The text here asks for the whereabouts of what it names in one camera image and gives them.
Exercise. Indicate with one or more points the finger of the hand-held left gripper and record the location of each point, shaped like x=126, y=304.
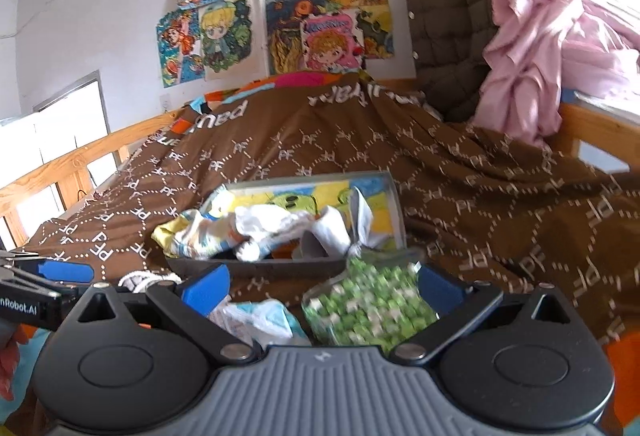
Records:
x=65, y=271
x=35, y=285

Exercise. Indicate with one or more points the group of cartoon wall posters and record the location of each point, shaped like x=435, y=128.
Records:
x=225, y=30

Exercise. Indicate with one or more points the yellow orange patterned cloth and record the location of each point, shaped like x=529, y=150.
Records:
x=200, y=236

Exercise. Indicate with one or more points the person's left hand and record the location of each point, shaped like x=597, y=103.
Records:
x=6, y=366

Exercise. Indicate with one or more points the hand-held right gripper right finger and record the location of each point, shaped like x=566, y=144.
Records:
x=440, y=288

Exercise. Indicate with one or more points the brown quilted jacket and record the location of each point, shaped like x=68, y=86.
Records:
x=460, y=15

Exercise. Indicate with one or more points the window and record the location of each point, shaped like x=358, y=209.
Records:
x=75, y=115

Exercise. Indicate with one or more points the wooden bed frame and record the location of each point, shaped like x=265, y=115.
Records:
x=75, y=160

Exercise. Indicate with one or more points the white scalloped edge towel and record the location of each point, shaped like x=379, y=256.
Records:
x=270, y=223

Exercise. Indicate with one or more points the grey face mask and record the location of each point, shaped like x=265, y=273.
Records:
x=362, y=216

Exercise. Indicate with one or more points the cartoon printed box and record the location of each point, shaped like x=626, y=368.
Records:
x=305, y=198

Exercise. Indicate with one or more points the brown printed blanket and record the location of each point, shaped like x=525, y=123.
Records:
x=500, y=216

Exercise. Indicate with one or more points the pink garment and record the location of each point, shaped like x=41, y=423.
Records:
x=525, y=65

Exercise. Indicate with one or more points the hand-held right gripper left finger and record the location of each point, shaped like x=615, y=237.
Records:
x=207, y=288

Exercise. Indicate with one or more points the white muslin cloth blue print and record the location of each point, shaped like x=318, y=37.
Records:
x=255, y=321

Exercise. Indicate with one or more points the bag of green candies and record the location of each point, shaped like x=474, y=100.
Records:
x=360, y=306

